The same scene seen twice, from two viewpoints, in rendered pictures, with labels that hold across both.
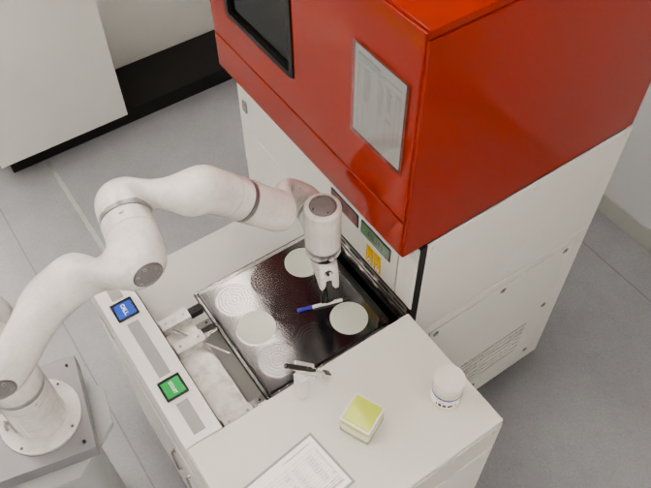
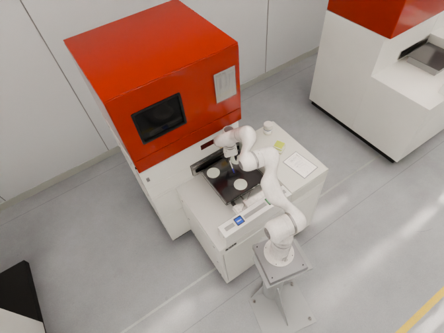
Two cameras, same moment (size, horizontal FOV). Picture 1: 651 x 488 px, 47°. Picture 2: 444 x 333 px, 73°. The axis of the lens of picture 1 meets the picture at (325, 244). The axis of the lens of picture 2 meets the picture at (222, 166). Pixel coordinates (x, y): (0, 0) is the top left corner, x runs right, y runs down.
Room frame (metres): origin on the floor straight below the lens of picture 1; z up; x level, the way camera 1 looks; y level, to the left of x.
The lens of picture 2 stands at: (0.97, 1.40, 2.73)
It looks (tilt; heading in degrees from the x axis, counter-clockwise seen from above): 52 degrees down; 277
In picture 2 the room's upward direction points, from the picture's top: 7 degrees counter-clockwise
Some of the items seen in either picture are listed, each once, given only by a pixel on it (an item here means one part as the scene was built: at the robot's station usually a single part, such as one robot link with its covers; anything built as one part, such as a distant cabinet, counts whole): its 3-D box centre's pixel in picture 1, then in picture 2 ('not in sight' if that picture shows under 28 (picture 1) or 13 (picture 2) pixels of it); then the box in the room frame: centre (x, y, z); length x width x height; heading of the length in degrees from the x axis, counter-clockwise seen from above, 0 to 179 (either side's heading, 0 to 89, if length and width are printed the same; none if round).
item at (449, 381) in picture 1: (447, 387); (267, 127); (0.76, -0.27, 1.01); 0.07 x 0.07 x 0.10
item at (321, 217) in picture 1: (322, 223); (228, 136); (1.06, 0.01, 1.24); 0.09 x 0.08 x 0.13; 28
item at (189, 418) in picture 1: (154, 362); (255, 215); (0.89, 0.43, 0.89); 0.55 x 0.09 x 0.14; 34
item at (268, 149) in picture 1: (320, 195); (193, 158); (1.33, 0.01, 1.02); 0.82 x 0.03 x 0.40; 34
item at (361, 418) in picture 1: (361, 419); (279, 147); (0.69, -0.08, 1.00); 0.07 x 0.07 x 0.07; 58
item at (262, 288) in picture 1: (291, 309); (232, 175); (1.04, 0.09, 0.90); 0.34 x 0.34 x 0.01; 34
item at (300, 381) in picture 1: (306, 376); not in sight; (0.78, 0.04, 1.03); 0.06 x 0.04 x 0.13; 124
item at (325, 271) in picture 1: (323, 261); (230, 149); (1.05, 0.01, 1.09); 0.10 x 0.07 x 0.11; 16
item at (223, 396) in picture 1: (206, 372); (256, 200); (0.88, 0.30, 0.87); 0.36 x 0.08 x 0.03; 34
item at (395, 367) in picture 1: (347, 447); (281, 159); (0.67, -0.05, 0.89); 0.62 x 0.35 x 0.14; 124
